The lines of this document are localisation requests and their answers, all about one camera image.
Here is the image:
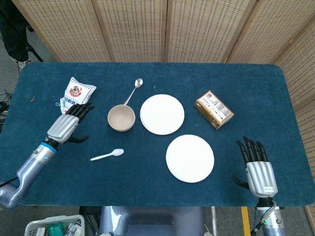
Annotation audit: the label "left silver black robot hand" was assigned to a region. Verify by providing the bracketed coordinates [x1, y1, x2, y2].
[46, 102, 95, 145]

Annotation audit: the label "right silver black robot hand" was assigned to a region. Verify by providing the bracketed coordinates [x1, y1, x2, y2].
[232, 135, 279, 199]

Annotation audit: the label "beige bowl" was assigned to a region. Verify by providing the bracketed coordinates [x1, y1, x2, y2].
[107, 104, 136, 129]
[107, 109, 136, 133]

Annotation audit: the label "white round plate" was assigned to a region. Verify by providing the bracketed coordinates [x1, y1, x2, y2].
[165, 134, 215, 183]
[139, 93, 185, 136]

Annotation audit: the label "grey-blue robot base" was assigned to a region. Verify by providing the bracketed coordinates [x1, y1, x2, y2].
[98, 206, 205, 236]

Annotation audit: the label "white printed snack bag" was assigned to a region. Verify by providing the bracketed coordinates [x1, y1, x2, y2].
[60, 76, 97, 116]

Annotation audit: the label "white plastic spoon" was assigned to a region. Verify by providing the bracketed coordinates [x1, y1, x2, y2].
[90, 148, 125, 162]

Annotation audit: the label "metal table leg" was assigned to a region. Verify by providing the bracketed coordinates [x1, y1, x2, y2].
[211, 206, 218, 236]

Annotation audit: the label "black tripod stand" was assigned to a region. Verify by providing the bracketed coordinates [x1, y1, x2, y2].
[23, 36, 44, 62]

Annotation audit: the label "gold brown carton box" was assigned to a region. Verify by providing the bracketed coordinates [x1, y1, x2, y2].
[193, 89, 235, 130]

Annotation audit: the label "metal spoon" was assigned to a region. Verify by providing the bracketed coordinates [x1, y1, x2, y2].
[123, 78, 144, 107]

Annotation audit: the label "green packet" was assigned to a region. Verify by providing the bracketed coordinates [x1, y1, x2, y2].
[48, 222, 65, 236]

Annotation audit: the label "white plastic basket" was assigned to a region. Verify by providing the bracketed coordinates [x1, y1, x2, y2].
[24, 214, 86, 236]

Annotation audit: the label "dark blue table mat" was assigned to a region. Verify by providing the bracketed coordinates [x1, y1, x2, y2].
[0, 61, 315, 207]

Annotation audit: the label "person leg dark trousers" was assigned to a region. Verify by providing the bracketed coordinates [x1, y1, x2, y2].
[0, 4, 33, 66]

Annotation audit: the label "woven wooden folding screen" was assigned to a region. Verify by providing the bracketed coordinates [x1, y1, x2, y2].
[11, 0, 315, 177]

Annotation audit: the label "black cable bundle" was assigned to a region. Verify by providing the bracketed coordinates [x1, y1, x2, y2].
[0, 88, 13, 120]

